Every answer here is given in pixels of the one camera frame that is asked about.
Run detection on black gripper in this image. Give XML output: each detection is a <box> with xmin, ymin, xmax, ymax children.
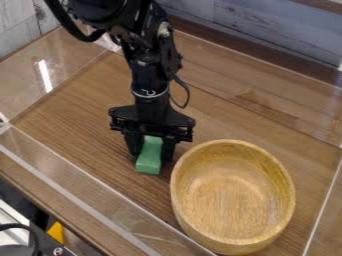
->
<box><xmin>108</xmin><ymin>92</ymin><xmax>194</xmax><ymax>162</ymax></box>

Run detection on yellow black device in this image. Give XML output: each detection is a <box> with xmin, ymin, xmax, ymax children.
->
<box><xmin>27</xmin><ymin>220</ymin><xmax>77</xmax><ymax>256</ymax></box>

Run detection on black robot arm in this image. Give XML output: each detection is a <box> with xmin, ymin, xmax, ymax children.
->
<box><xmin>43</xmin><ymin>0</ymin><xmax>194</xmax><ymax>162</ymax></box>

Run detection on clear acrylic front wall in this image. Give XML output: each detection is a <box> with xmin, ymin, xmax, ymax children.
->
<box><xmin>0</xmin><ymin>123</ymin><xmax>214</xmax><ymax>256</ymax></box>

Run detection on clear acrylic back wall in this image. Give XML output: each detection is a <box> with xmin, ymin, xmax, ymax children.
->
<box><xmin>176</xmin><ymin>32</ymin><xmax>342</xmax><ymax>148</ymax></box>

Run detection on clear acrylic left wall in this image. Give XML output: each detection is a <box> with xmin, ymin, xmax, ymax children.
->
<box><xmin>0</xmin><ymin>27</ymin><xmax>105</xmax><ymax>122</ymax></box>

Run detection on clear acrylic corner bracket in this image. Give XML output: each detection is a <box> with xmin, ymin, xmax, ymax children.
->
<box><xmin>94</xmin><ymin>33</ymin><xmax>121</xmax><ymax>53</ymax></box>

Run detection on clear acrylic wall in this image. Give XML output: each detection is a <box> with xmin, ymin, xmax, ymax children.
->
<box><xmin>176</xmin><ymin>32</ymin><xmax>342</xmax><ymax>148</ymax></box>
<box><xmin>0</xmin><ymin>123</ymin><xmax>214</xmax><ymax>256</ymax></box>
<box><xmin>0</xmin><ymin>27</ymin><xmax>105</xmax><ymax>122</ymax></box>

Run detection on brown wooden bowl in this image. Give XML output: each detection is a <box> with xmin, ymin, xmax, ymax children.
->
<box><xmin>169</xmin><ymin>139</ymin><xmax>296</xmax><ymax>255</ymax></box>

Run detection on green rectangular block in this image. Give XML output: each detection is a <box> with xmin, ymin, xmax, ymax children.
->
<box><xmin>134</xmin><ymin>136</ymin><xmax>162</xmax><ymax>175</ymax></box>

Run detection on black cable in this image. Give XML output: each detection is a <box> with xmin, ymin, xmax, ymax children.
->
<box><xmin>0</xmin><ymin>222</ymin><xmax>39</xmax><ymax>256</ymax></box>

